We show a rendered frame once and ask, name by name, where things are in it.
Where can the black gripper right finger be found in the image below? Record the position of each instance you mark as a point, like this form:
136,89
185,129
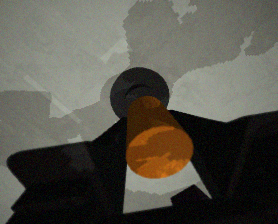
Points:
220,148

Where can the orange knob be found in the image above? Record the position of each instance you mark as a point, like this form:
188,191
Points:
156,145

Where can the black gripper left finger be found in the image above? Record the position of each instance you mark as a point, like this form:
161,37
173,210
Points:
102,160

